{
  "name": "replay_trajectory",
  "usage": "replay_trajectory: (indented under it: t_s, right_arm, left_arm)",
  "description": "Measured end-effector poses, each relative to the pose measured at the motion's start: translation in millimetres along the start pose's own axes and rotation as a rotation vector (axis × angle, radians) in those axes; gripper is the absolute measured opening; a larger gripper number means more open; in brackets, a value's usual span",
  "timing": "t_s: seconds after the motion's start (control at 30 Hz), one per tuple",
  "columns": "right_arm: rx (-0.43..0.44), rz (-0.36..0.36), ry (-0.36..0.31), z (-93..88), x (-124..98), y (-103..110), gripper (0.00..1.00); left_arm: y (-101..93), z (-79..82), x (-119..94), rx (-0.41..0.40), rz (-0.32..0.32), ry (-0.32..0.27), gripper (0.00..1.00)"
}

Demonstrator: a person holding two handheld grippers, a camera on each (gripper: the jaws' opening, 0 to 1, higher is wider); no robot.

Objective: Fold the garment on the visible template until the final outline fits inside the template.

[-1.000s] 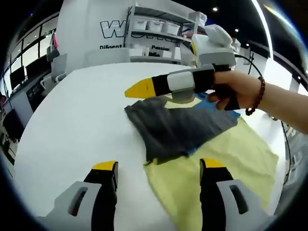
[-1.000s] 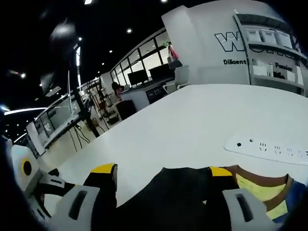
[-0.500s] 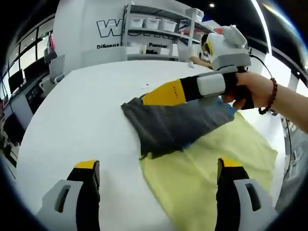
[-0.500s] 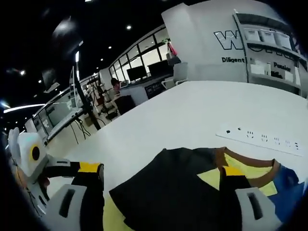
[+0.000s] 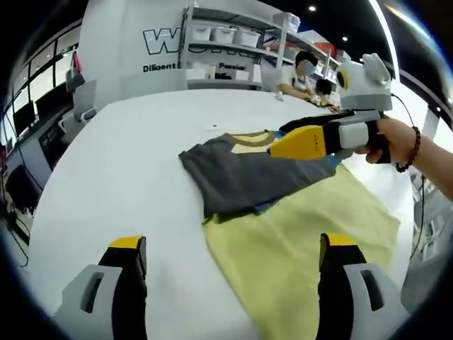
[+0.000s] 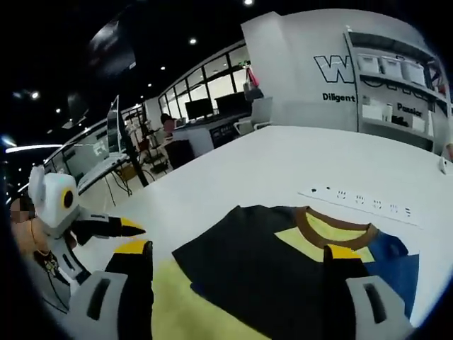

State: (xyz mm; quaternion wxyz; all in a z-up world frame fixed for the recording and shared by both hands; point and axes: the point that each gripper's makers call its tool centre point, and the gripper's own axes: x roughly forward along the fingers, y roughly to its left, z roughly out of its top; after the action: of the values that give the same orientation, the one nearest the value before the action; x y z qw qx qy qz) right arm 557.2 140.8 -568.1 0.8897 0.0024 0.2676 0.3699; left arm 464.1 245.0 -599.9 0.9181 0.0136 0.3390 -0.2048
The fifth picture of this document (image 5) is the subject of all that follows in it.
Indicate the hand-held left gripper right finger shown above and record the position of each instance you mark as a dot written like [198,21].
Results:
[354,318]

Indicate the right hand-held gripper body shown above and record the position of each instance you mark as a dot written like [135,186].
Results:
[368,88]

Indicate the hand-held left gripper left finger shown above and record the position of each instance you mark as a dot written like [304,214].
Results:
[99,318]

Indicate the yellow blue grey garment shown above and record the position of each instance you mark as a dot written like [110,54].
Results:
[301,241]

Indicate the person's right hand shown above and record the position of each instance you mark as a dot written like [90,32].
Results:
[396,138]

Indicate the small white object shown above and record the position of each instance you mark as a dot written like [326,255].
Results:
[279,96]

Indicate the white ceiling light strip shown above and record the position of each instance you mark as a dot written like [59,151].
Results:
[387,32]

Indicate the grey mesh office chair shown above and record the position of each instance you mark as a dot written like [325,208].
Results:
[428,283]

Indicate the metal shelf rack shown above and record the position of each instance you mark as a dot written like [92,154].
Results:
[230,56]

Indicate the white storage bin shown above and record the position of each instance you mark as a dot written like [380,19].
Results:
[246,36]
[223,34]
[201,33]

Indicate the black monitor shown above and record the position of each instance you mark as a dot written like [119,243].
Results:
[23,118]

